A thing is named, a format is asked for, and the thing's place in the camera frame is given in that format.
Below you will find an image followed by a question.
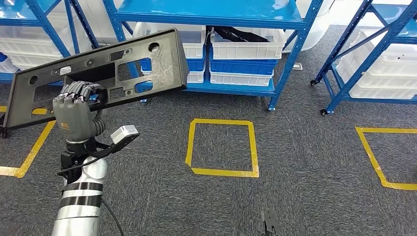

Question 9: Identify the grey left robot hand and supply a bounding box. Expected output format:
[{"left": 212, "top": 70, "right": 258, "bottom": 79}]
[{"left": 52, "top": 81, "right": 110, "bottom": 144}]

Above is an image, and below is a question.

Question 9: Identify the black plastic plate bracket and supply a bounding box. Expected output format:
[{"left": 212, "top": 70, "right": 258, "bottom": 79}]
[{"left": 2, "top": 28, "right": 190, "bottom": 130}]

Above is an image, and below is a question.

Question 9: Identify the blue metal shelf rack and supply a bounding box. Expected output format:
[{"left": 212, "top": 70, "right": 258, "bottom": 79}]
[
  {"left": 309, "top": 0, "right": 417, "bottom": 116},
  {"left": 102, "top": 0, "right": 326, "bottom": 112},
  {"left": 0, "top": 0, "right": 100, "bottom": 86}
]

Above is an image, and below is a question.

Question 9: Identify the yellow floor tape square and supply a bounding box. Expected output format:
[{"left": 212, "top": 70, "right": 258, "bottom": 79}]
[
  {"left": 355, "top": 126, "right": 417, "bottom": 192},
  {"left": 0, "top": 106, "right": 57, "bottom": 179},
  {"left": 185, "top": 118, "right": 260, "bottom": 179}
]

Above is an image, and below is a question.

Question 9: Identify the large white plastic bin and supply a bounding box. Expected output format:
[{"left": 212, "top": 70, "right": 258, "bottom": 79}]
[
  {"left": 0, "top": 13, "right": 95, "bottom": 71},
  {"left": 335, "top": 29, "right": 417, "bottom": 100}
]

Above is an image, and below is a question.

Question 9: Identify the black curved plastic trim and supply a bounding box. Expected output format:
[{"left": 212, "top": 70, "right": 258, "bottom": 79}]
[{"left": 213, "top": 26, "right": 271, "bottom": 44}]

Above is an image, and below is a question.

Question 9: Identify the black robot foot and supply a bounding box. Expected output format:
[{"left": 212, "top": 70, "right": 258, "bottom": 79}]
[{"left": 260, "top": 209, "right": 281, "bottom": 236}]

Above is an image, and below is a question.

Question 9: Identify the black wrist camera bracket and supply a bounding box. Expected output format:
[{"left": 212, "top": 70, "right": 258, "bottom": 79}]
[{"left": 57, "top": 132, "right": 141, "bottom": 173}]

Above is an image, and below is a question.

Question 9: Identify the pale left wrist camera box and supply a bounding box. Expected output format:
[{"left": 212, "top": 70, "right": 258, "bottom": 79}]
[{"left": 110, "top": 124, "right": 140, "bottom": 145}]

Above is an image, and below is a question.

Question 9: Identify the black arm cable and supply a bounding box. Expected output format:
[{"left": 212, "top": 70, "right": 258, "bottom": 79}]
[{"left": 101, "top": 199, "right": 125, "bottom": 236}]

